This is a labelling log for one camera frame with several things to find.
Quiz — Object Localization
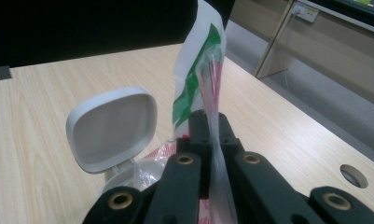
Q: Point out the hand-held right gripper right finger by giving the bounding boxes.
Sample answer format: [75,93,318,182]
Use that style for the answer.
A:
[216,112,245,163]

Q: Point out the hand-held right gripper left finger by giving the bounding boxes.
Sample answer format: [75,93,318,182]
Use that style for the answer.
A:
[174,108,213,157]

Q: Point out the pink and white plastic bag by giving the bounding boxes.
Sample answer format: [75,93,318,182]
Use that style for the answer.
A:
[133,0,239,224]

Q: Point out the clear jar with grey lid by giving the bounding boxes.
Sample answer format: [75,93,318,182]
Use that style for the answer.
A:
[65,86,170,200]

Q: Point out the beige wooden desk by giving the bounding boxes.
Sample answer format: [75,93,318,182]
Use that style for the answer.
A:
[229,0,374,110]

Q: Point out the black curtain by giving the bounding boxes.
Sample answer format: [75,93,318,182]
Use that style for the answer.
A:
[0,0,236,72]

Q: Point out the white wall socket strip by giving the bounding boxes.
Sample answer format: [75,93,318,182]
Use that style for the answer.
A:
[291,1,320,24]

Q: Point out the black table bracket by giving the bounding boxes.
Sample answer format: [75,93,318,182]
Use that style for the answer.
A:
[0,65,13,81]

